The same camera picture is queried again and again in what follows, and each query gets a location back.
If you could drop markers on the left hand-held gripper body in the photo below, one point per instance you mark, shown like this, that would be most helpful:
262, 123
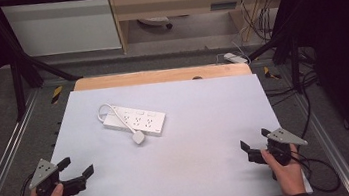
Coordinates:
42, 171

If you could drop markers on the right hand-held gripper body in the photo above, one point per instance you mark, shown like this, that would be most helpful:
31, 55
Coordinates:
285, 138

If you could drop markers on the white plug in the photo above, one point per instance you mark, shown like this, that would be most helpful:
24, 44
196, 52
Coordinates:
138, 137

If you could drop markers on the person's right hand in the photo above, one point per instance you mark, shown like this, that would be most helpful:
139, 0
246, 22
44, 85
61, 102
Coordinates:
286, 175

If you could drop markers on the small white power strip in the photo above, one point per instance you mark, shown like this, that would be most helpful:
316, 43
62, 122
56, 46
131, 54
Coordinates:
234, 58

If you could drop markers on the black metal stand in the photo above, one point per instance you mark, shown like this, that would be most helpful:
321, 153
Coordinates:
291, 53
20, 76

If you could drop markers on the wooden board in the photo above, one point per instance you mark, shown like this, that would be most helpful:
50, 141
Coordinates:
160, 77

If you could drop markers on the white cabinet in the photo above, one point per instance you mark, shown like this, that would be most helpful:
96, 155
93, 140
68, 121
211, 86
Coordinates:
63, 27

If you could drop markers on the wooden desk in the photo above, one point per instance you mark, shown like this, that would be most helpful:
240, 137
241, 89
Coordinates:
178, 5

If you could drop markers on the white chair base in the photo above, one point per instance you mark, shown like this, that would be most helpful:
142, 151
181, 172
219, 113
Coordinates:
154, 21

